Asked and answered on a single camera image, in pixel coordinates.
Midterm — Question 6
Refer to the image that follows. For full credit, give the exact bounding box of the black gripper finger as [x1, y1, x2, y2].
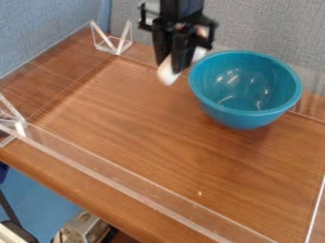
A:
[153, 22, 173, 65]
[171, 30, 197, 73]

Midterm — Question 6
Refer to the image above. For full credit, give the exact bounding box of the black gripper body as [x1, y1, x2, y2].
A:
[138, 0, 218, 49]

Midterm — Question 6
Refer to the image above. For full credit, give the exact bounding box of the white brown toy mushroom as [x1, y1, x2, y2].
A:
[158, 26, 209, 85]

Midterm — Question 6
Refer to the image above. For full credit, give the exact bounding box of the blue plastic bowl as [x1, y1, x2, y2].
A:
[187, 50, 303, 130]

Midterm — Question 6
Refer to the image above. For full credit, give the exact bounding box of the clear acrylic front barrier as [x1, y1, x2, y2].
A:
[3, 123, 277, 243]

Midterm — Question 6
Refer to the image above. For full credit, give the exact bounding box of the white power strip below table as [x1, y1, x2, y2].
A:
[51, 211, 113, 243]

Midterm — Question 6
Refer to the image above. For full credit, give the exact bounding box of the clear acrylic corner bracket left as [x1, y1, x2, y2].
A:
[0, 93, 28, 148]

